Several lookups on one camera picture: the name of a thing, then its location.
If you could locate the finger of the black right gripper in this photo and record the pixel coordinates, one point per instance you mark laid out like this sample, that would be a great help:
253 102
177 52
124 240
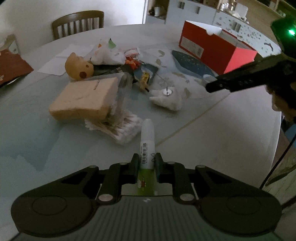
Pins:
250 75

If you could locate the white paper sheet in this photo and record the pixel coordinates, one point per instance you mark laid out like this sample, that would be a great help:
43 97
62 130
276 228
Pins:
56 65

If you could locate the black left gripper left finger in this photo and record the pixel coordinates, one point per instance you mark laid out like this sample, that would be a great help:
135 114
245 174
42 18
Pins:
125 172

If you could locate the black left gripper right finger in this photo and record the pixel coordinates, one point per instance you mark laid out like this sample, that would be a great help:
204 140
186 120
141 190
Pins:
168 172

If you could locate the orange red plush keychain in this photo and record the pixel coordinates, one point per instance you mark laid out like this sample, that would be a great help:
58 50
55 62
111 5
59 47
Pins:
134 64

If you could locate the yellow plush toy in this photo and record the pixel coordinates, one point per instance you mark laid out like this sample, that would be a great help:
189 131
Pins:
78 68

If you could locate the red paper bag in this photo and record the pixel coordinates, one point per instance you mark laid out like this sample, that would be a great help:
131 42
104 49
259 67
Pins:
12 66

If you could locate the white glue stick tube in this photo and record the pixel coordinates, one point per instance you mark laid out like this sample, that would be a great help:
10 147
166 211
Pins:
147 154

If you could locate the dark wooden slatted chair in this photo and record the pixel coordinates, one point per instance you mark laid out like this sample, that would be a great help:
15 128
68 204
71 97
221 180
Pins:
76 23

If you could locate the white cloth with ring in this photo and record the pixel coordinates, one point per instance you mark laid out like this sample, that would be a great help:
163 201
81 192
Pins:
169 98

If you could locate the red cardboard shoe box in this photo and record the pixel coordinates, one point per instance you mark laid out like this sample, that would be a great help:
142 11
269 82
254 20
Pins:
213 46

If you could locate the cotton swab pack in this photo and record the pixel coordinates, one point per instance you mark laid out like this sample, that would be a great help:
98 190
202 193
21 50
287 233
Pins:
122 132

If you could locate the white wall cabinet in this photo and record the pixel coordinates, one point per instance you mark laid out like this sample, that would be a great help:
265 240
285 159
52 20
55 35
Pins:
254 31

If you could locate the small yellow toy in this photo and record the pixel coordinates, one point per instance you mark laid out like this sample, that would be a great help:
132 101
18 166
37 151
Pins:
144 82

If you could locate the white plastic bag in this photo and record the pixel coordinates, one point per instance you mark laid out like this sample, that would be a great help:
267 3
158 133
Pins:
107 53

